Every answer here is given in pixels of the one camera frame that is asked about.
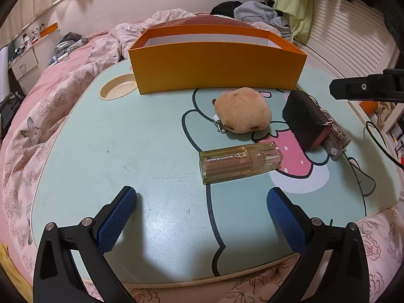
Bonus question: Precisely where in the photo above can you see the yellow cloth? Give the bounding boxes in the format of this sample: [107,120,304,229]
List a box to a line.
[0,243,32,303]

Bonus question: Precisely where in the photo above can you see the orange cardboard box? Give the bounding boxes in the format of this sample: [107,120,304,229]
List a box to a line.
[128,24,307,95]

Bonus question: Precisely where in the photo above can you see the pink floral blanket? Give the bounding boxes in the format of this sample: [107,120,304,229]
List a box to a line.
[0,9,404,303]

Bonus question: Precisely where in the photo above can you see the clear glass perfume bottle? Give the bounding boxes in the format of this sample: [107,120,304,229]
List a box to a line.
[199,141,283,185]

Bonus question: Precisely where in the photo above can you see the group of small shelf bottles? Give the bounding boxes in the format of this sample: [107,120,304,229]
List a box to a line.
[13,22,45,54]

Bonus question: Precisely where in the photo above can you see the white roll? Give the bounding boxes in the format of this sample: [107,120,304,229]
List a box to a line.
[0,49,8,85]

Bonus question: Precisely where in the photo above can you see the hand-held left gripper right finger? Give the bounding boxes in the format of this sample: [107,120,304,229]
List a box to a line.
[267,187,370,303]

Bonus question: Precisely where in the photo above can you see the beige cloth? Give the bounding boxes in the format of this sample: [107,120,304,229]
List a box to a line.
[375,104,395,130]

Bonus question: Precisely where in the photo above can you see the grey clothing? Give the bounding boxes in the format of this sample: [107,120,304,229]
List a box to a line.
[234,1,291,35]

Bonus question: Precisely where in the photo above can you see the hanging green cloth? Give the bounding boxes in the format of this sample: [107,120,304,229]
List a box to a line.
[273,0,314,43]

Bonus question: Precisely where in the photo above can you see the small orange shelf box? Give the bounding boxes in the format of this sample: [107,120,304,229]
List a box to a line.
[40,23,59,36]

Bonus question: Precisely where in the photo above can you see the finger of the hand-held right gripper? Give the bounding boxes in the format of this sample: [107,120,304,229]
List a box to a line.
[329,68,404,104]

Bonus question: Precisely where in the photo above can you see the black bag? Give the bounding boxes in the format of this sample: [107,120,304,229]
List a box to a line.
[0,91,26,133]

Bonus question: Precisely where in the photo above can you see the white drawer cabinet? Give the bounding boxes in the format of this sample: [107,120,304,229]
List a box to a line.
[8,47,40,81]

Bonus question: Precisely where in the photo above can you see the black cable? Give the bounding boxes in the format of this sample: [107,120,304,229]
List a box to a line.
[366,121,404,169]

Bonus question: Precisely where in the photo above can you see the black clothing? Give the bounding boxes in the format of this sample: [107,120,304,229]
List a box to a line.
[210,1,243,18]

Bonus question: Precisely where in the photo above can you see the maroon pillow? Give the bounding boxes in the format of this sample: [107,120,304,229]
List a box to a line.
[155,15,253,30]

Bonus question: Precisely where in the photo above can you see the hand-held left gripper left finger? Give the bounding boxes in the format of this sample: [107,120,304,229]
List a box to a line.
[33,186,138,303]

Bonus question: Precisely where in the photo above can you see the tan plush toy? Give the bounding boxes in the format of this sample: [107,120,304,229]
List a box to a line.
[212,87,272,133]

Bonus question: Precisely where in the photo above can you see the patterned cloth pile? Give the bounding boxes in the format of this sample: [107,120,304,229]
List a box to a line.
[47,32,89,65]

